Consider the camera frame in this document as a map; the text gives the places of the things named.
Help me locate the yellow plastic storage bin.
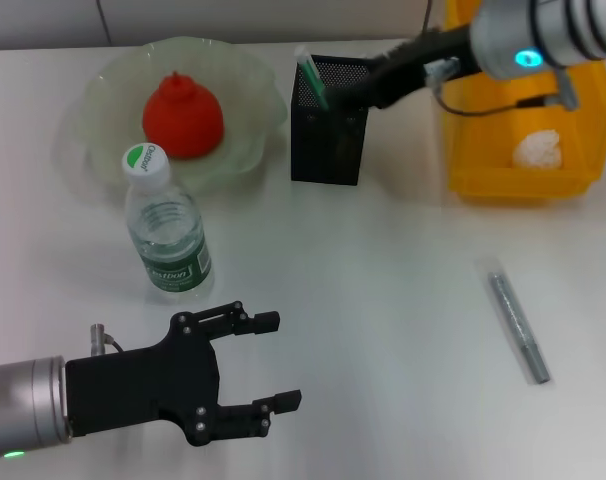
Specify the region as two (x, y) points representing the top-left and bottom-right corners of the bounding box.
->
(442, 0), (606, 205)

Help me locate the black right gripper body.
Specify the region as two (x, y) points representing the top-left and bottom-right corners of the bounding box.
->
(380, 24), (479, 109)

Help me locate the pale green glass fruit plate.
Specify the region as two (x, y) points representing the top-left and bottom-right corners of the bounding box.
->
(77, 35), (289, 199)

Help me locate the clear water bottle green label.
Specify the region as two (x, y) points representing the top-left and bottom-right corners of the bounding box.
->
(121, 143), (215, 301)

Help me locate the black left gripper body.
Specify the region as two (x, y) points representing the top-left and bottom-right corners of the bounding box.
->
(64, 312), (226, 447)

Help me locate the black mesh pen holder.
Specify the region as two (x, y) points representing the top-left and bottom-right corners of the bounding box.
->
(288, 53), (372, 187)

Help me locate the grey pen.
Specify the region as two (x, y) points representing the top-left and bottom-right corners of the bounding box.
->
(480, 253), (553, 386)

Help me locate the white paper ball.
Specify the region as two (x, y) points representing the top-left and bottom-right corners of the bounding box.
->
(511, 128), (564, 170)

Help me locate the left gripper cable with plug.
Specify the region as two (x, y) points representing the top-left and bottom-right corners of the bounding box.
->
(90, 323), (127, 356)

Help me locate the gripper cable with plug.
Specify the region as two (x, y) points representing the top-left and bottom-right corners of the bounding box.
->
(425, 57), (582, 119)
(90, 323), (127, 356)

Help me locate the right gripper cable with plug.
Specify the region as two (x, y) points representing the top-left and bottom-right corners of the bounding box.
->
(425, 57), (582, 119)

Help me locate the green pen white clip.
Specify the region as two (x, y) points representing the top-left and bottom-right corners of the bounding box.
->
(293, 44), (332, 109)

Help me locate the orange fruit with nub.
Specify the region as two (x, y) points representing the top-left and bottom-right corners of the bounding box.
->
(142, 71), (226, 160)

